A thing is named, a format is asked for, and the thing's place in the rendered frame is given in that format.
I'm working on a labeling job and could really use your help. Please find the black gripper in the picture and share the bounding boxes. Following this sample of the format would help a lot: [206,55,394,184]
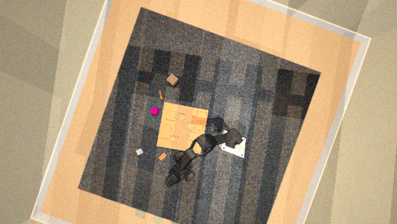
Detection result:
[174,150,195,182]

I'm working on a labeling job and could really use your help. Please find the tan cube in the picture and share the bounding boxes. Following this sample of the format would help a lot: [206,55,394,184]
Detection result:
[166,74,179,86]

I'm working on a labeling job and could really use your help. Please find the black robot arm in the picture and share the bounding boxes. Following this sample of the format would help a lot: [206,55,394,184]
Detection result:
[166,128,243,186]

